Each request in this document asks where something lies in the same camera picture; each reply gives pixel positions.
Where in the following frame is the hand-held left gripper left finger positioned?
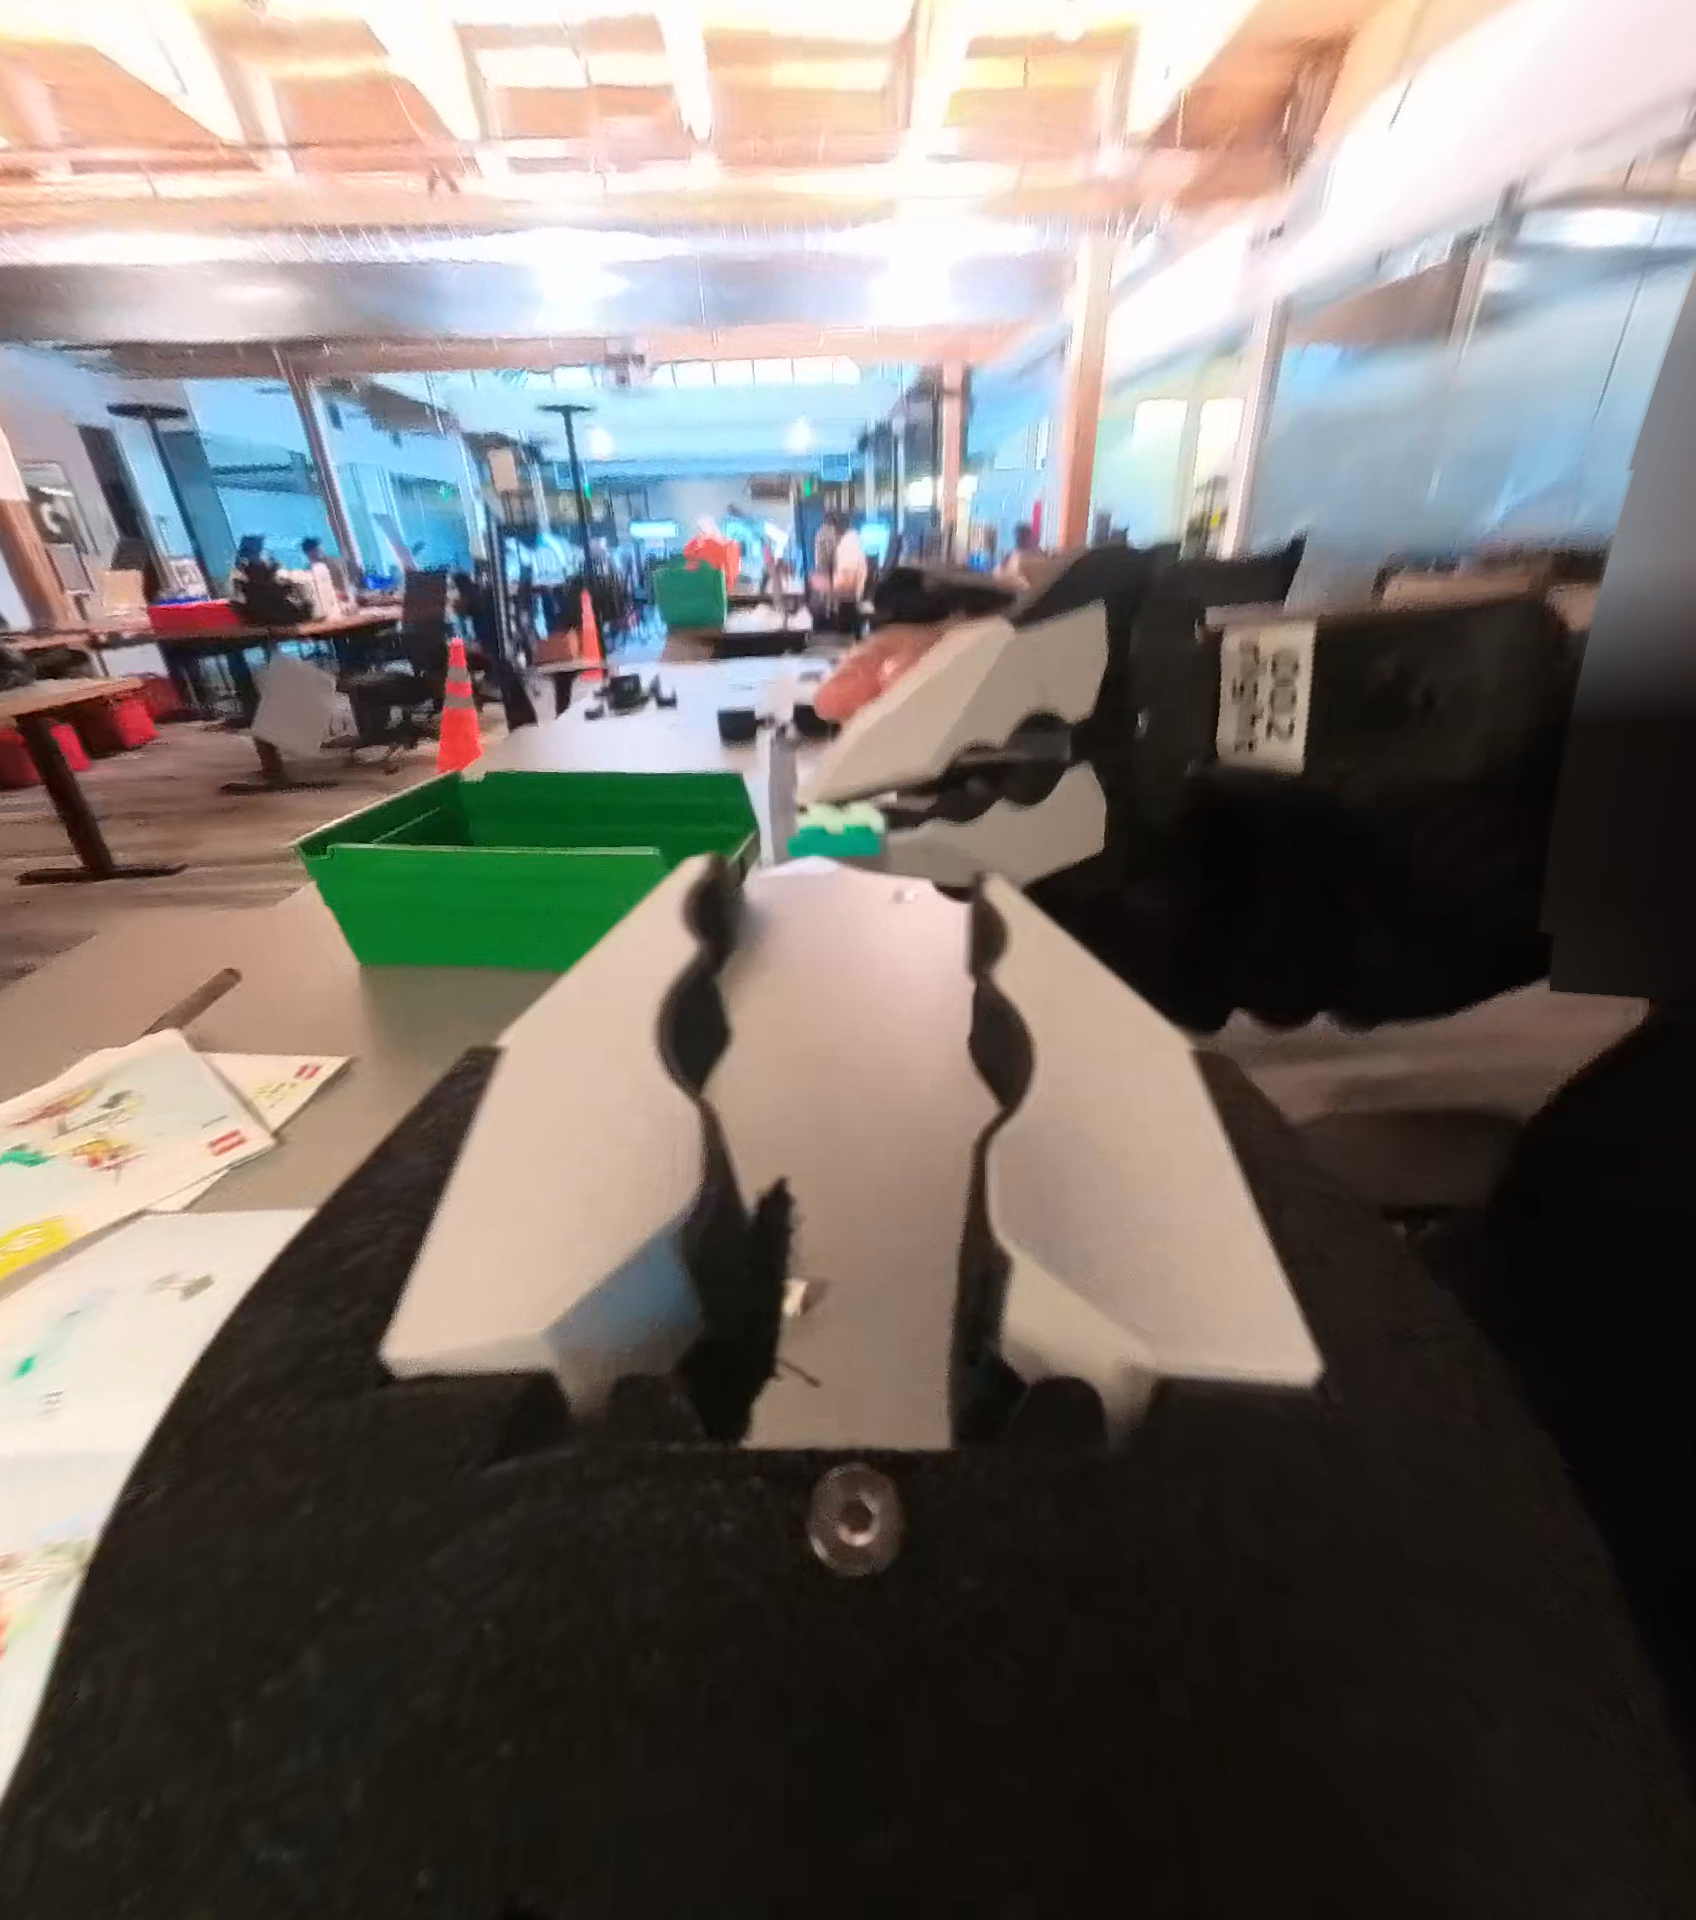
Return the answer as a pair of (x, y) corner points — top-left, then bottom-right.
(379, 854), (752, 1423)

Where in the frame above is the small white paper leaflet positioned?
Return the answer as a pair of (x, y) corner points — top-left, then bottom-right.
(150, 1049), (352, 1213)

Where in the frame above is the dark swivel chair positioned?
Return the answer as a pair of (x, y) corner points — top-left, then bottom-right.
(338, 570), (452, 752)

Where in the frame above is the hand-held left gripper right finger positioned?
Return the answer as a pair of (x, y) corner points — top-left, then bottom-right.
(968, 874), (1328, 1439)

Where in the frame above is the white sign board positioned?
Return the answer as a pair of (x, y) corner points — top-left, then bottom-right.
(251, 655), (339, 756)

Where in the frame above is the closed colourful instruction booklet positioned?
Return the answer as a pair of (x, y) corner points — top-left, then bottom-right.
(0, 1032), (277, 1301)

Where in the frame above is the small green white lego assembly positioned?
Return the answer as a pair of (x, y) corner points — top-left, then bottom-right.
(783, 798), (892, 867)

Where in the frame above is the person's right hand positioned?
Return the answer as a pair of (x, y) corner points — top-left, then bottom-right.
(811, 617), (958, 726)

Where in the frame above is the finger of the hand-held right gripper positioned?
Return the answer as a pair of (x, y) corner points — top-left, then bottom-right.
(882, 767), (1112, 894)
(802, 603), (1116, 802)

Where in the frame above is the green plastic bin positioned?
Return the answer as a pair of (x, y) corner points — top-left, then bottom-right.
(296, 767), (764, 971)

